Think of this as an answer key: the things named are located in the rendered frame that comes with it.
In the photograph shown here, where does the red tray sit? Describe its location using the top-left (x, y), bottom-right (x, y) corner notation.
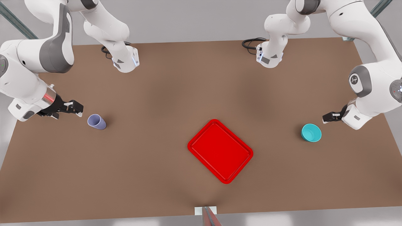
top-left (187, 119), bottom-right (254, 185)

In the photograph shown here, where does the lavender cup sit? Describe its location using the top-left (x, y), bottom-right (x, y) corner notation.
top-left (87, 114), bottom-right (107, 130)

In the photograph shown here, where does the teal bowl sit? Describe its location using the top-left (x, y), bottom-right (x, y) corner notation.
top-left (301, 123), bottom-right (322, 143)

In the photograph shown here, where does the silver frame post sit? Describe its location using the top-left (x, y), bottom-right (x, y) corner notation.
top-left (340, 0), bottom-right (394, 42)
top-left (194, 206), bottom-right (222, 226)
top-left (0, 3), bottom-right (39, 40)

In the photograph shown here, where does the black cable loop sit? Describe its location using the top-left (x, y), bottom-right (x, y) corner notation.
top-left (242, 37), bottom-right (268, 56)
top-left (101, 41), bottom-right (132, 60)

